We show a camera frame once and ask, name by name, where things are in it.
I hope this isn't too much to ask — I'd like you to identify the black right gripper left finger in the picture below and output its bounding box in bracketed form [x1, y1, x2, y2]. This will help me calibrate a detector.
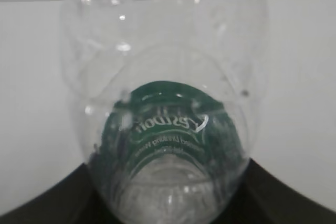
[1, 165, 110, 224]

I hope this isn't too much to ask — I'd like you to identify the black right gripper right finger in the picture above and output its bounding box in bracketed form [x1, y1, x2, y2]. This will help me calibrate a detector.
[233, 157, 336, 224]

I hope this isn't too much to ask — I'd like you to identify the clear green-label water bottle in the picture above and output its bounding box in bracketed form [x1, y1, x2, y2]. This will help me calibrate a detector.
[60, 0, 268, 223]

